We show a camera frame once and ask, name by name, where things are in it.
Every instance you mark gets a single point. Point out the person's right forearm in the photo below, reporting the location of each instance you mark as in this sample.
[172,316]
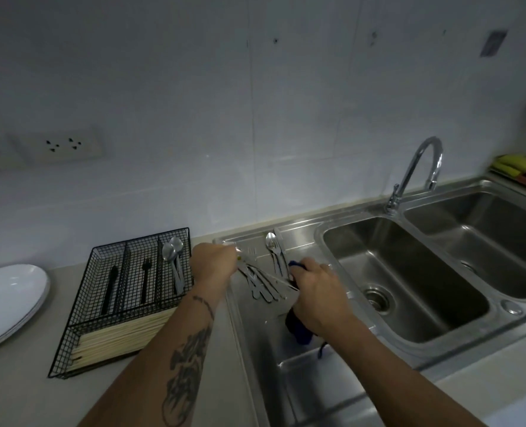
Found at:
[396,378]

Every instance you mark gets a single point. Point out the yellow sponge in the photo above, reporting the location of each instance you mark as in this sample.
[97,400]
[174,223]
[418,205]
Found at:
[516,164]

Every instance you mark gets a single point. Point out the bundle of wooden chopsticks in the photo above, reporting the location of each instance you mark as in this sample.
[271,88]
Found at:
[111,340]

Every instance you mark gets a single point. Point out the stainless steel double sink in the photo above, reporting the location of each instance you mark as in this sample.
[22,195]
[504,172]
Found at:
[414,271]

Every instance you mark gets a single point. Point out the white plate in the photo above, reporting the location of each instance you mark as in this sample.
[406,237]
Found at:
[37,319]
[5,297]

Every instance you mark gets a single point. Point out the person's left hand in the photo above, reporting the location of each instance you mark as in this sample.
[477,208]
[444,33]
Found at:
[211,266]

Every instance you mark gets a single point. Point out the person's left forearm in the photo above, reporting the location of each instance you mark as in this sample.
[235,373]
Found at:
[165,364]

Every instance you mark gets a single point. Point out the pile of steel cutlery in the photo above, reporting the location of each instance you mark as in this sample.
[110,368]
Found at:
[258,289]

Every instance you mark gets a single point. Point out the black knife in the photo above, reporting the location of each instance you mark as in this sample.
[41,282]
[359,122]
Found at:
[111,286]

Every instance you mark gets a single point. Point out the black fork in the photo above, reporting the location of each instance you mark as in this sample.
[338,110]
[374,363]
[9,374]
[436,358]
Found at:
[146,280]

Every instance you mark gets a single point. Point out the person's right hand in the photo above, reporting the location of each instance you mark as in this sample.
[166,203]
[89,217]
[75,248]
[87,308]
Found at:
[325,302]

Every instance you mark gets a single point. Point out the chrome faucet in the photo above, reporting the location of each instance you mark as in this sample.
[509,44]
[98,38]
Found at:
[432,140]

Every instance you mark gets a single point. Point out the dark blue cloth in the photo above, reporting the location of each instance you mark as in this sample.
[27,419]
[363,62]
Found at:
[300,331]

